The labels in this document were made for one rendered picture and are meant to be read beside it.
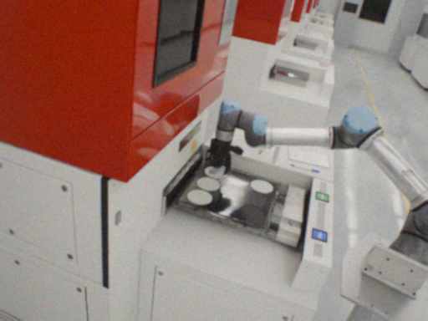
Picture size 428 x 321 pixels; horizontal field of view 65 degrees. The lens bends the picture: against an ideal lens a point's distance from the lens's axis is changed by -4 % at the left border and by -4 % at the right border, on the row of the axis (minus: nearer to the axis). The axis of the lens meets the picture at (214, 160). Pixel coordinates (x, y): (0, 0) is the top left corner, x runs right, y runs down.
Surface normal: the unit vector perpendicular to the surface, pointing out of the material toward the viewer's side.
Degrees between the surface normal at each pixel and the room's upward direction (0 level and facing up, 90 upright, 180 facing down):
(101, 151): 90
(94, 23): 90
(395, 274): 90
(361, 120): 41
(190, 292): 90
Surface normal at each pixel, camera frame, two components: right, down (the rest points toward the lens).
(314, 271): -0.30, 0.43
